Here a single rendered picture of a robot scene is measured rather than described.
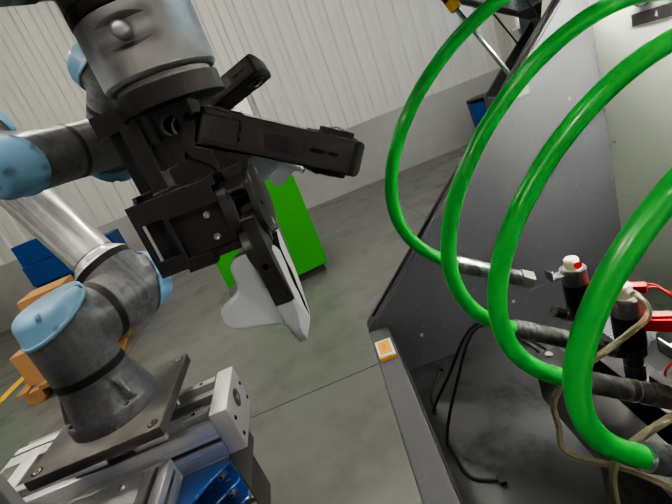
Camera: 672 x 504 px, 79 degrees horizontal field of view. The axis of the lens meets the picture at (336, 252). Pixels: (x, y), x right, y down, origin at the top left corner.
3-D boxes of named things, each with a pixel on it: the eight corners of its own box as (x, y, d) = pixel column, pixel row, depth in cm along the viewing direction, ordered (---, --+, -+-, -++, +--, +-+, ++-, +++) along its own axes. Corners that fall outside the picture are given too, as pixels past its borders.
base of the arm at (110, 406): (55, 457, 65) (19, 410, 62) (94, 398, 80) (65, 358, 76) (144, 420, 66) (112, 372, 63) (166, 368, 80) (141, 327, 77)
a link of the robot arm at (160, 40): (202, 12, 29) (167, -27, 22) (230, 76, 31) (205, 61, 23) (108, 50, 30) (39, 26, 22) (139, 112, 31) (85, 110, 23)
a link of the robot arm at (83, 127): (50, 172, 60) (48, 102, 54) (112, 154, 69) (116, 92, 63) (92, 198, 59) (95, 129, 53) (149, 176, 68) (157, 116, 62)
